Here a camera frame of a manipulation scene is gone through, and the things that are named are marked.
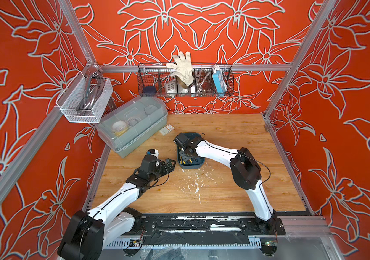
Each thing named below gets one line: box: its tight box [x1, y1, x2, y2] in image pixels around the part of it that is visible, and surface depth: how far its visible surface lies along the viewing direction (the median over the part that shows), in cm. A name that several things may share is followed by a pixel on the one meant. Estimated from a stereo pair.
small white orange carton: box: [159, 124, 175, 136], surface depth 112 cm
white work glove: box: [166, 50, 196, 89], surface depth 90 cm
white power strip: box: [164, 81, 177, 94], surface depth 96 cm
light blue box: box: [212, 69, 228, 96], surface depth 89 cm
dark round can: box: [143, 85, 157, 97], surface depth 101 cm
